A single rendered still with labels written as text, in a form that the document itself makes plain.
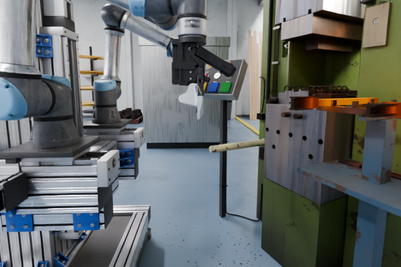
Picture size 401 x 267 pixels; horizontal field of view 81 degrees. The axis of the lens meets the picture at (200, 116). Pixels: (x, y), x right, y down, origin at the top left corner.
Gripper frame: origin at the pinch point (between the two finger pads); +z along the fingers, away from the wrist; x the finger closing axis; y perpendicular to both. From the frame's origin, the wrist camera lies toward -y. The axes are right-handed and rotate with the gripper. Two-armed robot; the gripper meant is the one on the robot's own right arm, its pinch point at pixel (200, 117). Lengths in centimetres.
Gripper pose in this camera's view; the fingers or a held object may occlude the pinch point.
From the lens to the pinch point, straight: 62.2
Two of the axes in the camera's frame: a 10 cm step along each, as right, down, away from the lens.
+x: 0.4, 1.3, -9.9
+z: 0.0, 9.9, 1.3
